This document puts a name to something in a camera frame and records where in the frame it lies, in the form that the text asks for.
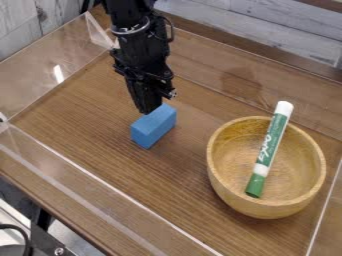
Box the black cable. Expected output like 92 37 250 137
0 223 35 256

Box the clear acrylic corner bracket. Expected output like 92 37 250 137
84 12 121 50

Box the black metal table bracket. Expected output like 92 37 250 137
31 226 78 256

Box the green dry erase marker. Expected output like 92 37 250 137
245 101 294 198

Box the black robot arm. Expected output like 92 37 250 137
102 0 177 114

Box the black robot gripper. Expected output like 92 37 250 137
111 23 177 114

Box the brown wooden bowl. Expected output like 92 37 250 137
206 116 328 219

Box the blue foam block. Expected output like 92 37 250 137
130 103 178 149

